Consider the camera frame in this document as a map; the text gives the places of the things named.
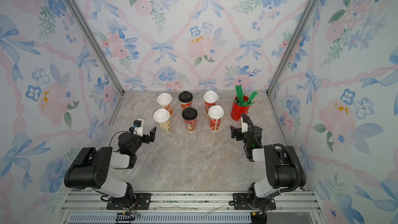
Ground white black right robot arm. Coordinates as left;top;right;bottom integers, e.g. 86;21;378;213
231;123;306;212

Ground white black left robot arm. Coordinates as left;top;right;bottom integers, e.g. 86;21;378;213
64;120;157;210

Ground front left white-lid cup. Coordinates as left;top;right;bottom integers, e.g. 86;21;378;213
153;108;171;131

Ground red straw holder cup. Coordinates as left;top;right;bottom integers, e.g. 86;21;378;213
230;96;250;121

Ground green wrapped straws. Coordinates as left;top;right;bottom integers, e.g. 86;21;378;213
234;85;258;107

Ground back left white-lid cup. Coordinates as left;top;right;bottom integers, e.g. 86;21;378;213
157;93;173;116

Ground front black-lid red cup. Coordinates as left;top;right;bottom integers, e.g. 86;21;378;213
182;107;198;132

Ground black-lid red cup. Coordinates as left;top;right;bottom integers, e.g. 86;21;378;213
178;91;193;110
182;107;198;132

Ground back black-lid red cup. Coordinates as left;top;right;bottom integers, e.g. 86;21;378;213
178;91;193;110

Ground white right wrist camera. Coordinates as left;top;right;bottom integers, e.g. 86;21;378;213
240;114;252;133

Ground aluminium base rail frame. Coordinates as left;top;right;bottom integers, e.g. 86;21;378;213
55;190;326;224

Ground right aluminium corner post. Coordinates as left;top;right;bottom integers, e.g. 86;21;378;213
266;0;318;97

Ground aluminium corner post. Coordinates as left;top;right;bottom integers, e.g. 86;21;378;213
64;0;124;95
266;0;318;97

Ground left aluminium corner post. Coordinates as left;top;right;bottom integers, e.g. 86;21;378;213
64;0;124;95

